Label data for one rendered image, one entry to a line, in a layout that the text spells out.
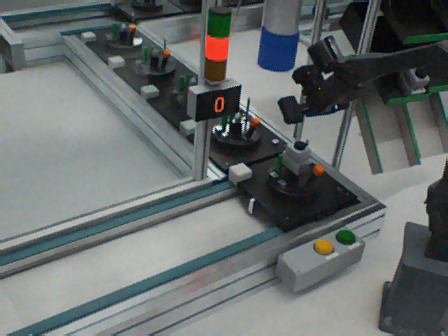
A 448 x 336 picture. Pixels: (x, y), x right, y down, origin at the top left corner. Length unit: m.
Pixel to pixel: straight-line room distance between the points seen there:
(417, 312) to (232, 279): 0.39
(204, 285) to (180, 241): 0.19
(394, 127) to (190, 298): 0.77
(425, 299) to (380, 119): 0.55
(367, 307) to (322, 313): 0.11
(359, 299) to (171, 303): 0.45
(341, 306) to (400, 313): 0.14
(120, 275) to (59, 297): 0.13
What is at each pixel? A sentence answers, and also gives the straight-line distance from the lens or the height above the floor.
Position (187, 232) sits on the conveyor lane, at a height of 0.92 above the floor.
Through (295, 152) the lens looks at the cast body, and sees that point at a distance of 1.38.
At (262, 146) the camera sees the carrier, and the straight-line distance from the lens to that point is 1.59.
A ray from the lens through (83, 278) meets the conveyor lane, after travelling 1.25.
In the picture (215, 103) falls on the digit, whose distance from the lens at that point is 1.28.
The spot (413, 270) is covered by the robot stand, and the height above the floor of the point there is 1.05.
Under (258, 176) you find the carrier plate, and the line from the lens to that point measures 1.47.
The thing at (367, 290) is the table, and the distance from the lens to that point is 1.39.
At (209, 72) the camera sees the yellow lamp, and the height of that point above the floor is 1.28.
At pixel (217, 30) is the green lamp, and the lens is 1.21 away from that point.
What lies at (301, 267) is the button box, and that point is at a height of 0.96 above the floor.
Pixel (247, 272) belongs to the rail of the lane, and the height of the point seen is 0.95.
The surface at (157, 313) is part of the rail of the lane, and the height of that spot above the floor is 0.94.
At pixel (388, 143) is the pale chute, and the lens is 1.58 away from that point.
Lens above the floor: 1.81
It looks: 35 degrees down
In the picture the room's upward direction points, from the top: 6 degrees clockwise
